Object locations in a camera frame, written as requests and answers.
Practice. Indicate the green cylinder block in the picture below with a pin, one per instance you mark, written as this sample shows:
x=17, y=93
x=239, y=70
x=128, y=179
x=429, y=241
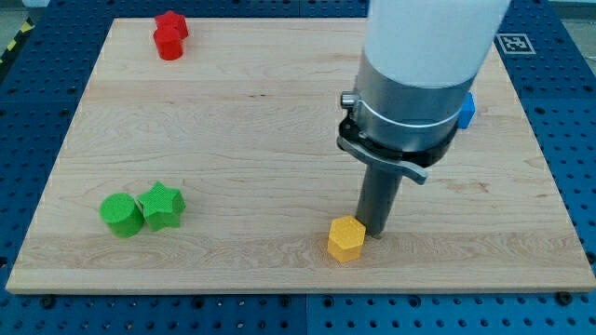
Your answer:
x=121, y=214

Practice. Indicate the black white fiducial marker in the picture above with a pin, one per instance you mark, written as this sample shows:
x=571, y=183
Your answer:
x=515, y=44

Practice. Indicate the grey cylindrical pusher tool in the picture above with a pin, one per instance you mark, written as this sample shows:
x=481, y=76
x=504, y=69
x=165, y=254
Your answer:
x=376, y=198

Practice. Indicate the yellow hexagon block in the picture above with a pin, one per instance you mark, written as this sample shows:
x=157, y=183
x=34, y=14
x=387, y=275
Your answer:
x=346, y=238

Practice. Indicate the red cylinder block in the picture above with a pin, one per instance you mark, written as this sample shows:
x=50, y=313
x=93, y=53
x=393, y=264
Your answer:
x=168, y=43

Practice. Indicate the wooden board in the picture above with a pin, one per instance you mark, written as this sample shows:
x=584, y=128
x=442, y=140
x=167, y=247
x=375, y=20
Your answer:
x=244, y=125

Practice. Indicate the green star block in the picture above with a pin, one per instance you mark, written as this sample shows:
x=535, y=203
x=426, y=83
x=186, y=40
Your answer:
x=162, y=207

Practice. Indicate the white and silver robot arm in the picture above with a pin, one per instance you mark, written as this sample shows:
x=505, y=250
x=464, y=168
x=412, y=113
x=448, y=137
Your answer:
x=418, y=62

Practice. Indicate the red star block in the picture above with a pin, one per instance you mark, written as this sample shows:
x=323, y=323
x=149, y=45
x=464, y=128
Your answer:
x=173, y=20

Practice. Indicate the blue block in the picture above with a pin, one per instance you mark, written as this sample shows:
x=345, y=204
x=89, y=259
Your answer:
x=467, y=112

